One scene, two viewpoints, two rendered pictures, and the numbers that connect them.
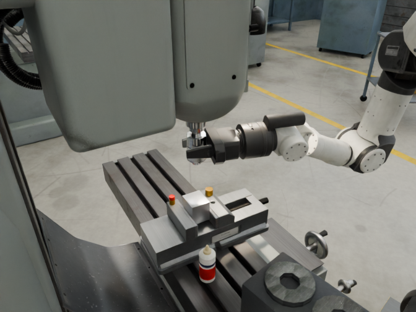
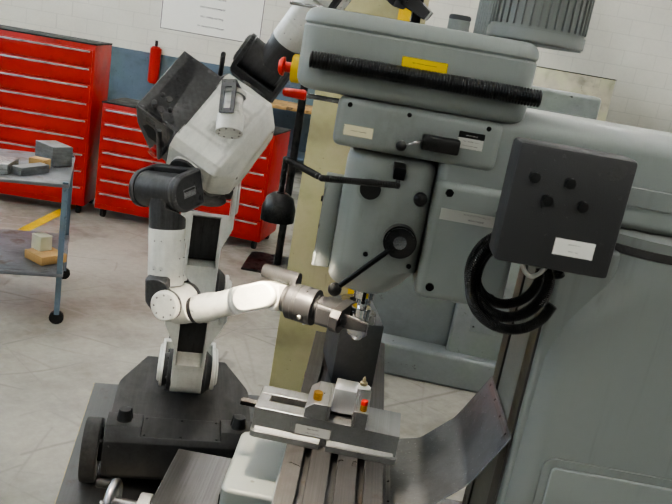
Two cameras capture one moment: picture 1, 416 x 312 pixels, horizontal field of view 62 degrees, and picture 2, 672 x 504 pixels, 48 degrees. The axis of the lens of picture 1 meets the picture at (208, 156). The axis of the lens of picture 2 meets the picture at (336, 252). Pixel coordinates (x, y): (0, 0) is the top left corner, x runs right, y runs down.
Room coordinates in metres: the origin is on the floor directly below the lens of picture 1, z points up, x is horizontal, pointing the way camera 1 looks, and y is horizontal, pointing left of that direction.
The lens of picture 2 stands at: (2.15, 0.84, 1.84)
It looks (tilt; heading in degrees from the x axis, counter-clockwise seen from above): 16 degrees down; 212
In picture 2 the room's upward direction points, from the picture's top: 10 degrees clockwise
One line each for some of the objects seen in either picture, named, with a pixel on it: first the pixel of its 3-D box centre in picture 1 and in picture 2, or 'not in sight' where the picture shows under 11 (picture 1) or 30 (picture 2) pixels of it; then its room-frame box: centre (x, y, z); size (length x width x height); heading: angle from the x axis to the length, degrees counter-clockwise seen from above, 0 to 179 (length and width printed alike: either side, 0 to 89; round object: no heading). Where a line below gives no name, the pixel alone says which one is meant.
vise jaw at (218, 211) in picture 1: (213, 207); (320, 399); (0.75, -0.02, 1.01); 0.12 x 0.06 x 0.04; 29
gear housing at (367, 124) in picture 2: not in sight; (415, 128); (0.70, 0.06, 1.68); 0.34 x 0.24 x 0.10; 121
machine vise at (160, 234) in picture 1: (205, 220); (328, 415); (0.74, 0.01, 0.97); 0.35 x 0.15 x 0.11; 119
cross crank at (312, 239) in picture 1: (309, 248); (125, 503); (0.98, -0.40, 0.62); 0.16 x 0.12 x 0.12; 121
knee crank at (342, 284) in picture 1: (337, 291); not in sight; (0.87, -0.50, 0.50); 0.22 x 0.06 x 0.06; 121
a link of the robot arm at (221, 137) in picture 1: (233, 143); (323, 311); (0.74, -0.06, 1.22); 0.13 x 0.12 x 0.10; 14
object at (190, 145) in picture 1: (196, 148); (358, 322); (0.72, 0.03, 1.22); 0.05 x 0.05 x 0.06
